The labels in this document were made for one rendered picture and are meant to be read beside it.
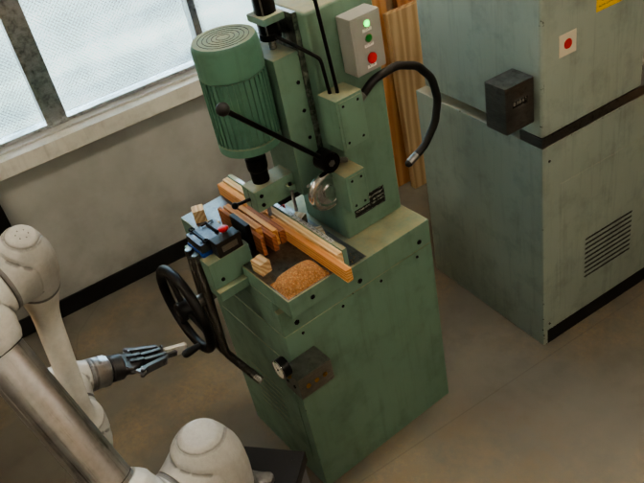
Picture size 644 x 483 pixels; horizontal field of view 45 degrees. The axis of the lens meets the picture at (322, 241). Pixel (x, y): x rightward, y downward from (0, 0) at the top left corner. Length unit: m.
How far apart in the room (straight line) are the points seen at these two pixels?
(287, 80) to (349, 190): 0.35
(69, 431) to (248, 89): 0.92
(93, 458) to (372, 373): 1.12
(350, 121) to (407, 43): 1.64
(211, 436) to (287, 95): 0.90
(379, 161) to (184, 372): 1.39
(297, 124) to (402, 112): 1.68
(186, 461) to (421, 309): 1.08
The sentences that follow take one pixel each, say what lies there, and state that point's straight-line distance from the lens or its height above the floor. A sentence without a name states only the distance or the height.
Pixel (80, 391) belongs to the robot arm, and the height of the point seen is 0.93.
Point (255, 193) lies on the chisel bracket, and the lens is 2.17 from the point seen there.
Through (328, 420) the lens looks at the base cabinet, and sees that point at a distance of 2.53.
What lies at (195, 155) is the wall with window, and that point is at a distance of 3.69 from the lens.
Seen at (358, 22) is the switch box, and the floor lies 1.46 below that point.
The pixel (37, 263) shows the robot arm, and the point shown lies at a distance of 1.66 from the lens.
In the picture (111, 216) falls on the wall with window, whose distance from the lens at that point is 3.65.
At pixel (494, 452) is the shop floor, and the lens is 2.77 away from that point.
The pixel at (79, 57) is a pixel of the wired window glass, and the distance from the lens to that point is 3.44.
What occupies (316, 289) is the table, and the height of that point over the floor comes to 0.88.
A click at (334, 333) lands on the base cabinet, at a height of 0.61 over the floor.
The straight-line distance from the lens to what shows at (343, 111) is 2.05.
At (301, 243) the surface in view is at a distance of 2.17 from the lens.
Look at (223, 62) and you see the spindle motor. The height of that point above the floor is 1.47.
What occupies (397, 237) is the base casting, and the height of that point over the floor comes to 0.80.
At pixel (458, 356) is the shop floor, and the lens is 3.06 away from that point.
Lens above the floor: 2.21
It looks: 36 degrees down
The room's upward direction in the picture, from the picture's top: 13 degrees counter-clockwise
